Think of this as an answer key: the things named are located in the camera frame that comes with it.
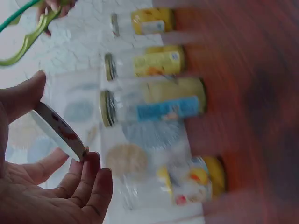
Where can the person's left hand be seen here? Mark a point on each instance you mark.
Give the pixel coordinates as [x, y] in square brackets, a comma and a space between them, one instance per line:
[28, 198]

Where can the person's right hand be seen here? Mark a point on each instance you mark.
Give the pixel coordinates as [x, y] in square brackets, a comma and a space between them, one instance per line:
[61, 8]

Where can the person's left thumb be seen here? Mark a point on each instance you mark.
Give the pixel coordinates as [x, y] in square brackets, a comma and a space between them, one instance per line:
[25, 93]

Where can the person's right fingers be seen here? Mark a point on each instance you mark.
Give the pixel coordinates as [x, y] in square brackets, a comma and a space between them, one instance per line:
[59, 10]

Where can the green jar opener tool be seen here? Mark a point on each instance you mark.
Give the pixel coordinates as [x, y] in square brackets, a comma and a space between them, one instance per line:
[35, 35]

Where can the white jar lid red print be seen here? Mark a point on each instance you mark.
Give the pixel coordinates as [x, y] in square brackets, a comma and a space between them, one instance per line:
[59, 130]

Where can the open jar with fruit label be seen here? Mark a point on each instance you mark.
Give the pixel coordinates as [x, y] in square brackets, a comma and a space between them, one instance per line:
[196, 182]

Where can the large yellow jar blue label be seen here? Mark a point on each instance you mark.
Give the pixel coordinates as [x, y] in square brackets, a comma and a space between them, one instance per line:
[168, 102]

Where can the yellow jar with yellow label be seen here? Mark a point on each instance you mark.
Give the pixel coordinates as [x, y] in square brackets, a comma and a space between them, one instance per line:
[158, 61]

